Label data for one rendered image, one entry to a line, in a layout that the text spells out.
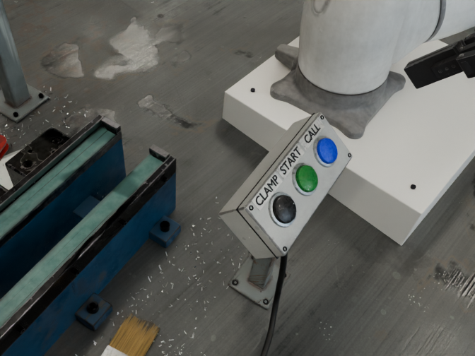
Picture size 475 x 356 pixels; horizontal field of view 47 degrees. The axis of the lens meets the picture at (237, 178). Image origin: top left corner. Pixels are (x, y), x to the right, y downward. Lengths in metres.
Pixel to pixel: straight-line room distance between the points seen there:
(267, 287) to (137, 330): 0.20
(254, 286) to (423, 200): 0.28
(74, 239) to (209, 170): 0.30
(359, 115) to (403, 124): 0.08
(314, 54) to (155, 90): 0.34
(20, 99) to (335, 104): 0.55
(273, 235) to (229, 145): 0.43
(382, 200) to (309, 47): 0.26
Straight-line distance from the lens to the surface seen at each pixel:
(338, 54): 0.85
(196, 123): 1.00
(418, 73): 0.67
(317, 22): 0.84
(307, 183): 0.59
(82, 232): 0.73
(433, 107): 1.01
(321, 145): 0.62
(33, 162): 0.89
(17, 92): 1.03
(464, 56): 0.61
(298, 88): 0.94
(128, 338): 0.78
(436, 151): 0.93
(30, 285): 0.70
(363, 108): 0.93
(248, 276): 0.82
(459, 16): 0.94
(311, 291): 0.83
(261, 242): 0.57
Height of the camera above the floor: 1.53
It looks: 52 degrees down
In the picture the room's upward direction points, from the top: 9 degrees clockwise
